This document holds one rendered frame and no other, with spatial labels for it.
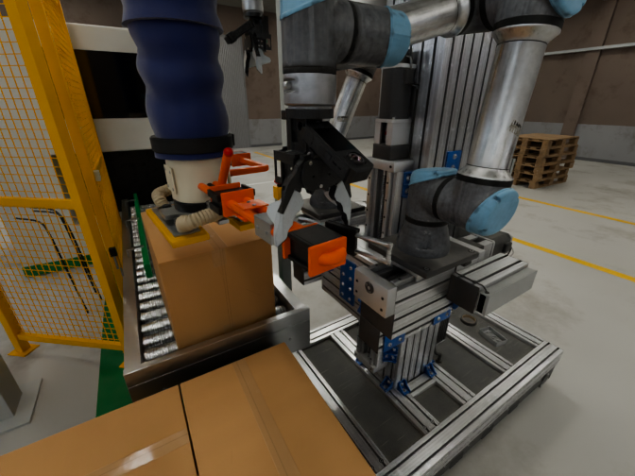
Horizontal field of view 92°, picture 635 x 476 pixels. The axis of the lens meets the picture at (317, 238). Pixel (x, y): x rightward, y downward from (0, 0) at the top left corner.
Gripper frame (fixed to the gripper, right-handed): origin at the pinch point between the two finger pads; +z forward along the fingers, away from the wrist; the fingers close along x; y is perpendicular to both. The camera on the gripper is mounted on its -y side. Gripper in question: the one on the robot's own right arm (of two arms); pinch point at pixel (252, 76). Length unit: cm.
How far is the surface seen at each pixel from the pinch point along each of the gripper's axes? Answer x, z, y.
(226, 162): -53, 23, -29
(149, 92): -30, 7, -40
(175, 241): -45, 43, -43
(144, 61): -31, 0, -40
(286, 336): -33, 102, -6
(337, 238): -91, 29, -23
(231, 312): -26, 85, -26
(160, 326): -1, 99, -51
